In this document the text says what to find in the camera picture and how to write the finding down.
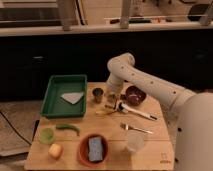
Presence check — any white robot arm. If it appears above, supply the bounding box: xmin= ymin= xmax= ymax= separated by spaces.
xmin=106 ymin=53 xmax=213 ymax=171

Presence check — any clear plastic cup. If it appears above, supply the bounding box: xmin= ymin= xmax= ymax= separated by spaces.
xmin=125 ymin=130 xmax=145 ymax=154

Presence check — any green plastic cup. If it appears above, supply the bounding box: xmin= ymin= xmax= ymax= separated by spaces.
xmin=39 ymin=128 xmax=54 ymax=144

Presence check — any dark red bowl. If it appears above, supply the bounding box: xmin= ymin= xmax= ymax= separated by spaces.
xmin=125 ymin=86 xmax=146 ymax=106

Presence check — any white cloth piece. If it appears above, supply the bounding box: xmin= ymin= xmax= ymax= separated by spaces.
xmin=61 ymin=92 xmax=84 ymax=104

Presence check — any green plastic tray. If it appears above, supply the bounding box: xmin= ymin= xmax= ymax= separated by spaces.
xmin=41 ymin=75 xmax=87 ymax=118

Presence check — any green chili pepper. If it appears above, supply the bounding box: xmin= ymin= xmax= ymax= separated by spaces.
xmin=56 ymin=124 xmax=80 ymax=136

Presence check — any orange bowl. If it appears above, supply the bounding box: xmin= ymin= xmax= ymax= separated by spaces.
xmin=77 ymin=134 xmax=109 ymax=168

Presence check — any blue sponge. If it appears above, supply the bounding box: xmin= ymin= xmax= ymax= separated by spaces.
xmin=88 ymin=136 xmax=103 ymax=162

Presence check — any yellow lemon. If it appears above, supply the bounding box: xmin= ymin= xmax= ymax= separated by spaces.
xmin=48 ymin=144 xmax=63 ymax=159

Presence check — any black cable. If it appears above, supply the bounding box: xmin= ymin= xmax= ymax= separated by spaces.
xmin=0 ymin=110 xmax=33 ymax=146

